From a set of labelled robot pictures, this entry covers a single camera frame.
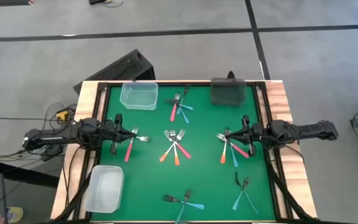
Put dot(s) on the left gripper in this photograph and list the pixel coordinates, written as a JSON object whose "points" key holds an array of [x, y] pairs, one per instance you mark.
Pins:
{"points": [[114, 133]]}

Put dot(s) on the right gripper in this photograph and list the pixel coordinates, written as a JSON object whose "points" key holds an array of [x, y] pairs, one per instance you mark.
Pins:
{"points": [[251, 134]]}

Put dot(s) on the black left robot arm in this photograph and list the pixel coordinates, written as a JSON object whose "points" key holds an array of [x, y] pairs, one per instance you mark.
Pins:
{"points": [[51, 137]]}

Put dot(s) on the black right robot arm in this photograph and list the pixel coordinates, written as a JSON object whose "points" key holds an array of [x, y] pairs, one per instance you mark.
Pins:
{"points": [[309, 130]]}

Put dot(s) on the clear plastic container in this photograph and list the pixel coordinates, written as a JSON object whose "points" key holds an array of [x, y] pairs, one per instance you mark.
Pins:
{"points": [[138, 96]]}

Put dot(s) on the smoky dark plastic container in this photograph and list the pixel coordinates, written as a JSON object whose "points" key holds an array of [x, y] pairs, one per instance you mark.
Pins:
{"points": [[228, 93]]}

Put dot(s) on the white frosted plastic container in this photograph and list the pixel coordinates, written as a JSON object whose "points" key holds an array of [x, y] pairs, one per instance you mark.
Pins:
{"points": [[104, 189]]}

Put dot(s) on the green table mat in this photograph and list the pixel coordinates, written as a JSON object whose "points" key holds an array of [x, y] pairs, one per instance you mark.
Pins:
{"points": [[204, 186]]}

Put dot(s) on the yellow blue object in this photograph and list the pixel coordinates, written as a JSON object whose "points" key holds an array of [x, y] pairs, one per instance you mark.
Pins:
{"points": [[15, 214]]}

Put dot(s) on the flat black floor object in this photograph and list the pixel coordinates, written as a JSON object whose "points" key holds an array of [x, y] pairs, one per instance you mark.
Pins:
{"points": [[12, 2]]}

